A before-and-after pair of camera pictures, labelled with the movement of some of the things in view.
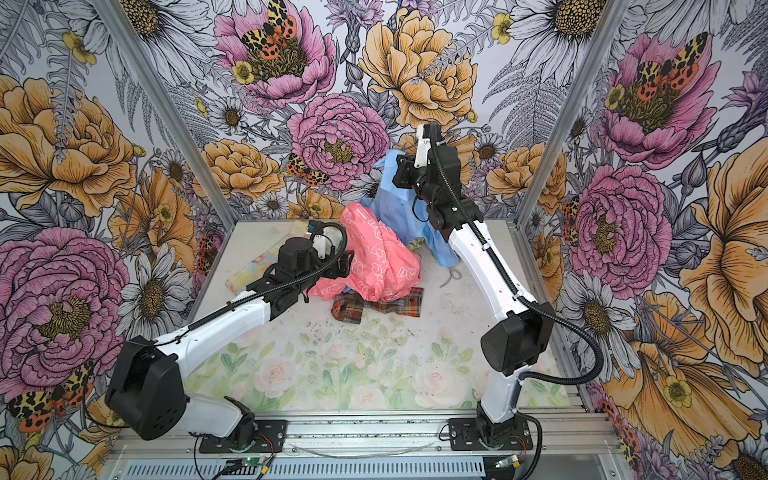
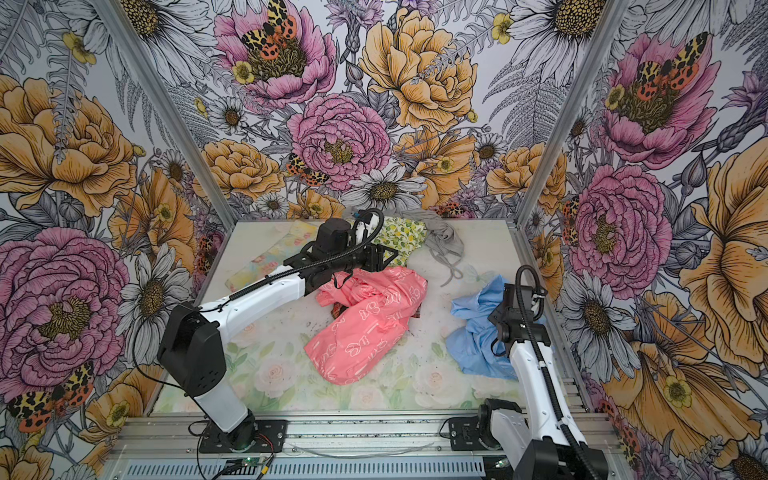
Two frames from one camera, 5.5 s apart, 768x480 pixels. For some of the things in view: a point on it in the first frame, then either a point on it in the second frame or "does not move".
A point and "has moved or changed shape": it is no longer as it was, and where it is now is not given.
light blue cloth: (394, 206) -> (471, 344)
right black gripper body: (410, 175) -> (498, 314)
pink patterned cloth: (382, 267) has moved or changed shape
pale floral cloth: (254, 271) does not move
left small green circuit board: (252, 461) does not move
